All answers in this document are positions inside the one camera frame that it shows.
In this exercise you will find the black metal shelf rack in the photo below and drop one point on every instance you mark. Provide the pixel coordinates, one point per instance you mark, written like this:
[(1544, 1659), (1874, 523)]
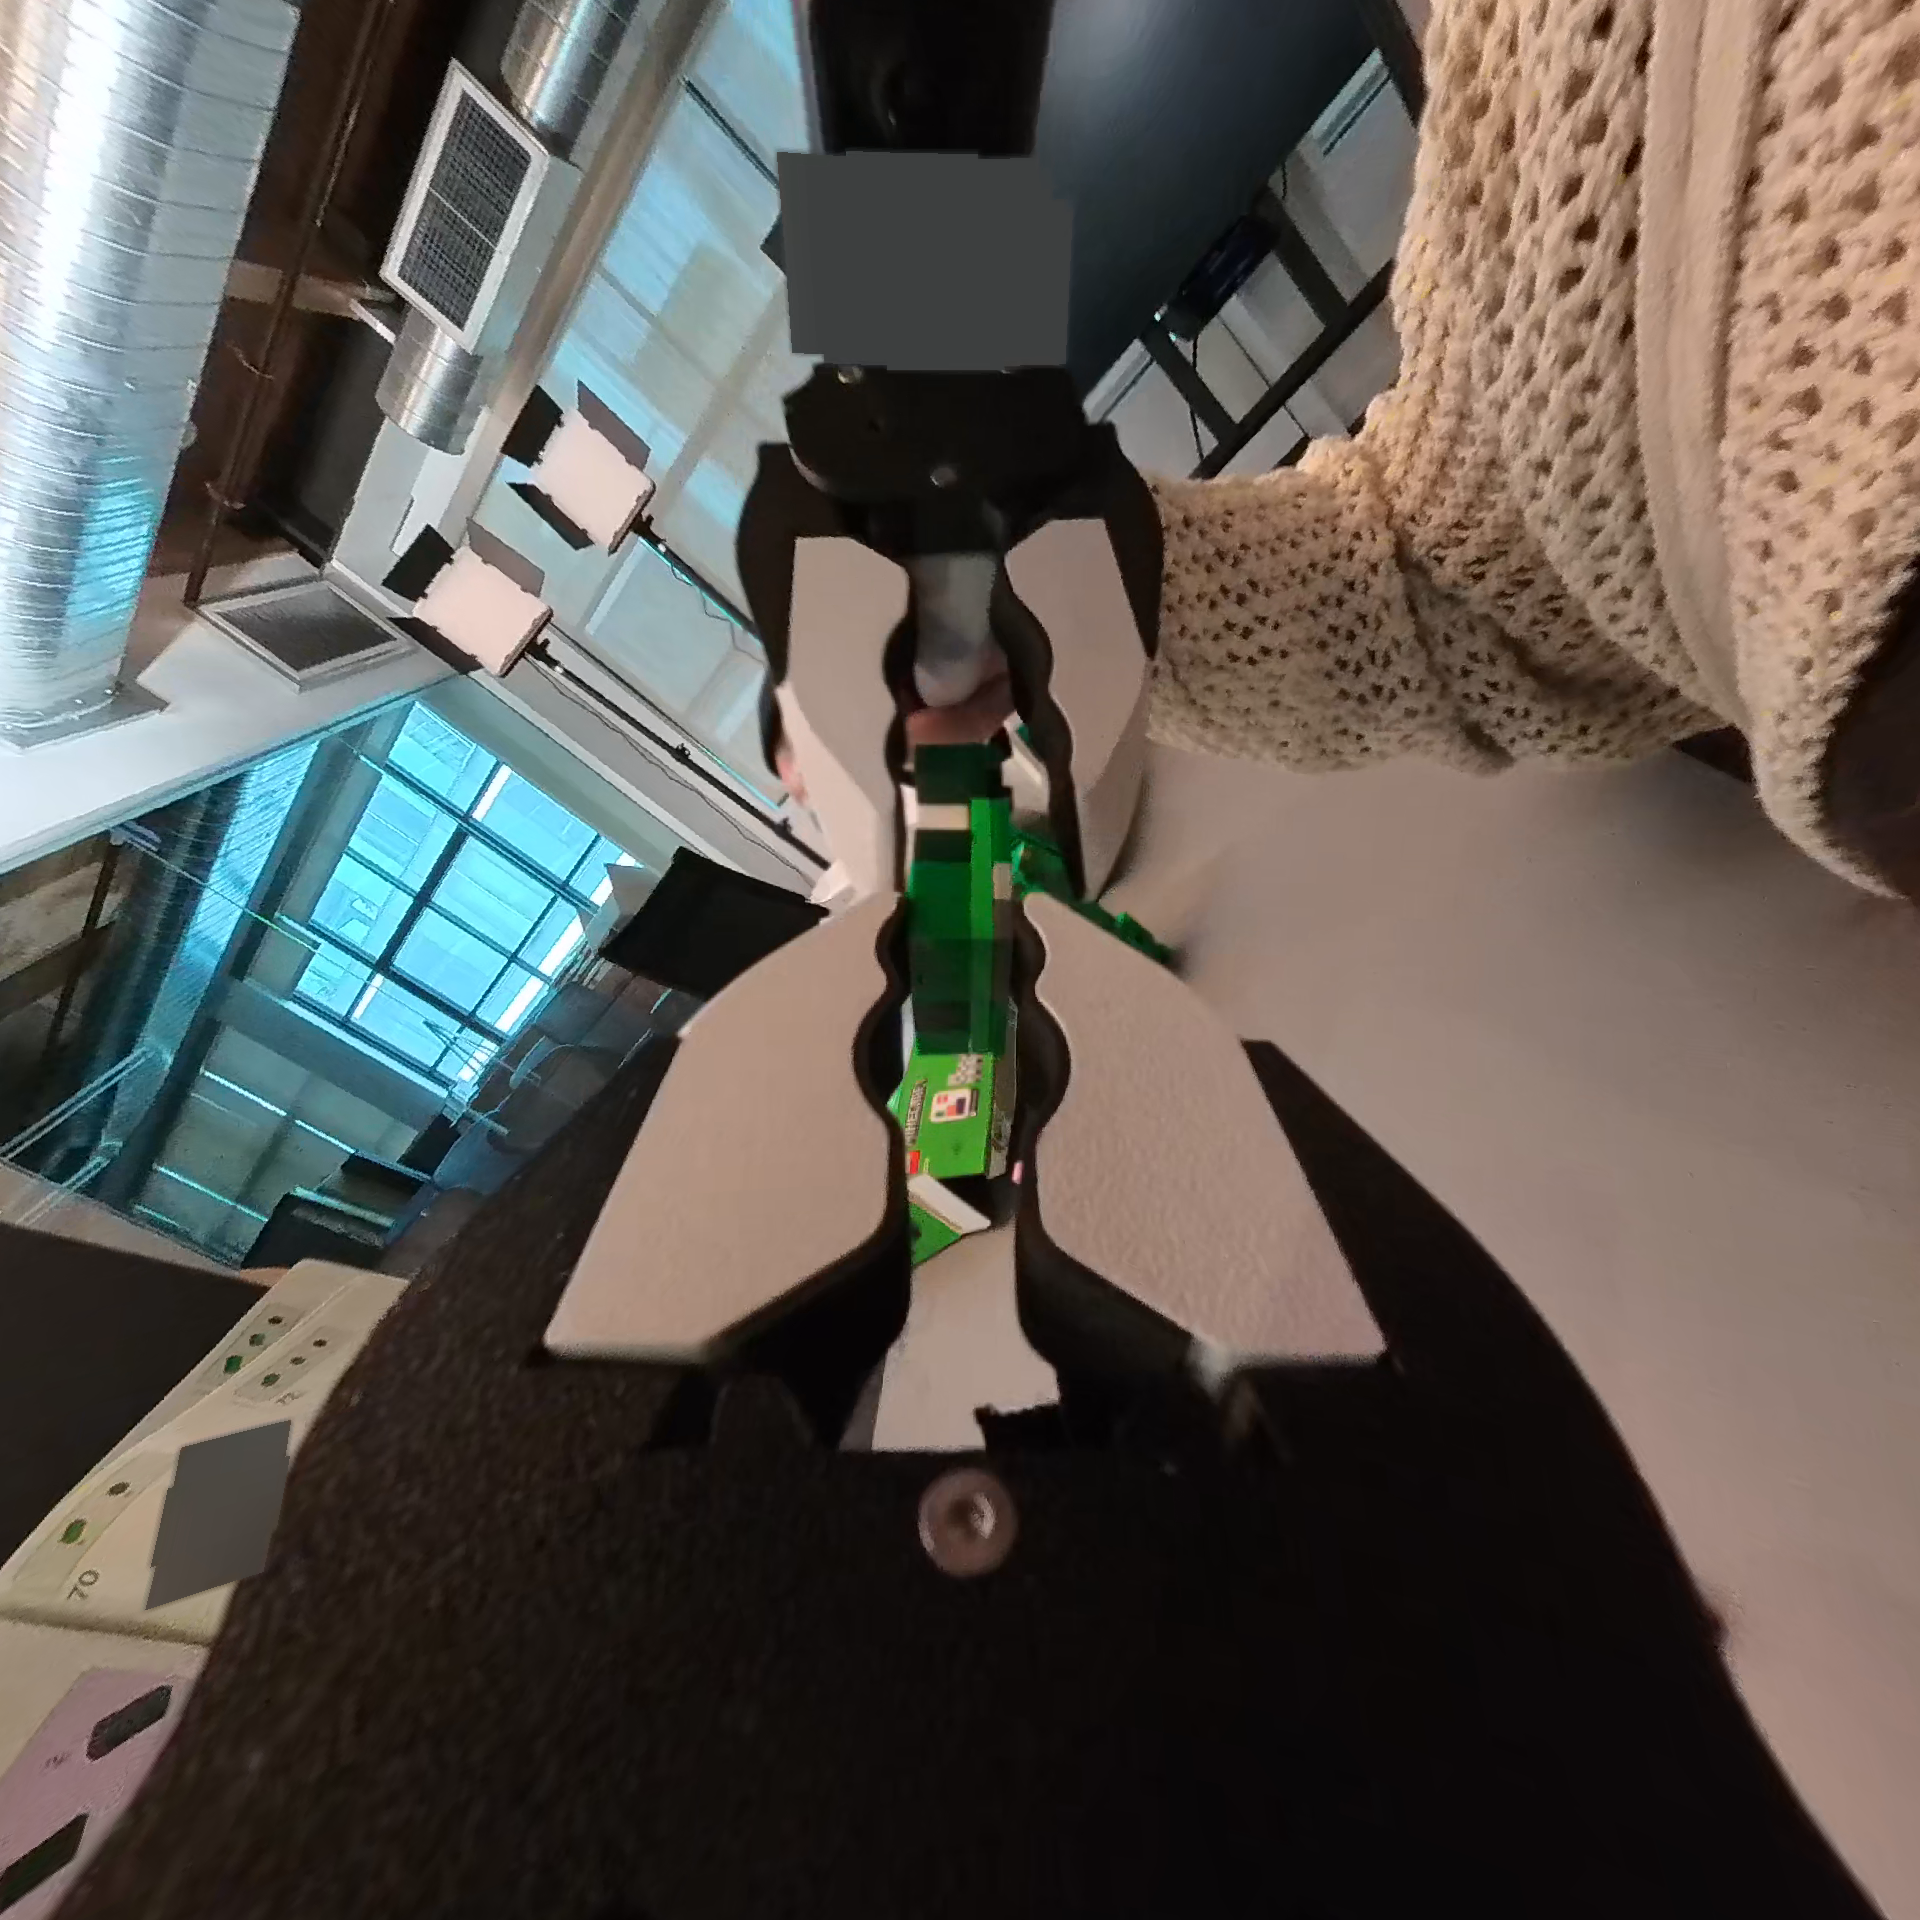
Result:
[(1223, 270)]

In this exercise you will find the white studio light panel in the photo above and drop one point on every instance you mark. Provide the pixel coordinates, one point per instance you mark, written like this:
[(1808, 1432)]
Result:
[(593, 480), (489, 607)]

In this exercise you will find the black chair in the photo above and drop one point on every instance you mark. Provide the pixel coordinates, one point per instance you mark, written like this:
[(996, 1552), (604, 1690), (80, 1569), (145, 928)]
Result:
[(705, 928)]

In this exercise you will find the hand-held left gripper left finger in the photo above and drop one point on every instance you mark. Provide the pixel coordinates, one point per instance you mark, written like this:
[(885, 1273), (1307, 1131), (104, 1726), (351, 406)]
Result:
[(720, 1185)]

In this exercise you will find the person's cream knit sweater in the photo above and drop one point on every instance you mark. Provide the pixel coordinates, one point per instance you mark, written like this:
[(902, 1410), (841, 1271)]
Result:
[(1770, 299)]

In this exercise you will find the lego instruction booklet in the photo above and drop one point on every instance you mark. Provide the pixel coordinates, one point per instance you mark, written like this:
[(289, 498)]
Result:
[(285, 1336)]

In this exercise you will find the flat ceiling vent grille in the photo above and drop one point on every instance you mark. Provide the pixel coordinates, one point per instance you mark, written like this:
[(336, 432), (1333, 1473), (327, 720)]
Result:
[(300, 630)]

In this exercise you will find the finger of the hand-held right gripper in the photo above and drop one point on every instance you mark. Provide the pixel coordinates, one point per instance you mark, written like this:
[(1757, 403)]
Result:
[(841, 675), (1103, 675)]

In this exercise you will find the white boxed vent grille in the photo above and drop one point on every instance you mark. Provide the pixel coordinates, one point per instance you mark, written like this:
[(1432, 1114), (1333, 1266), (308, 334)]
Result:
[(468, 196)]

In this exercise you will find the green lego model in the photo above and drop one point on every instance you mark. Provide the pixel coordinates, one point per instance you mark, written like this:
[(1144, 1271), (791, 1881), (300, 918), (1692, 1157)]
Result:
[(961, 959)]

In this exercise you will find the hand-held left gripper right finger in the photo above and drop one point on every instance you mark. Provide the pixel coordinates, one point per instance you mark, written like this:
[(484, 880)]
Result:
[(1184, 1185)]

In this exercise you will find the large paned window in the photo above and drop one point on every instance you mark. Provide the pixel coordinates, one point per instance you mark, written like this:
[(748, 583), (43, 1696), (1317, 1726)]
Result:
[(450, 887)]

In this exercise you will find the dark flat board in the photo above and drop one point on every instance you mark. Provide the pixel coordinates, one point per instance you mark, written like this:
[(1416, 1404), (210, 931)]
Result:
[(74, 1336)]

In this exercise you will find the small silver air duct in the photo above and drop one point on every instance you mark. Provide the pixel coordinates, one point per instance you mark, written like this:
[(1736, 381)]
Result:
[(600, 61)]

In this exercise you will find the large silver air duct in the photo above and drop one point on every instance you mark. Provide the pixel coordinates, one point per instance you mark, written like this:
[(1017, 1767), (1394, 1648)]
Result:
[(123, 373)]

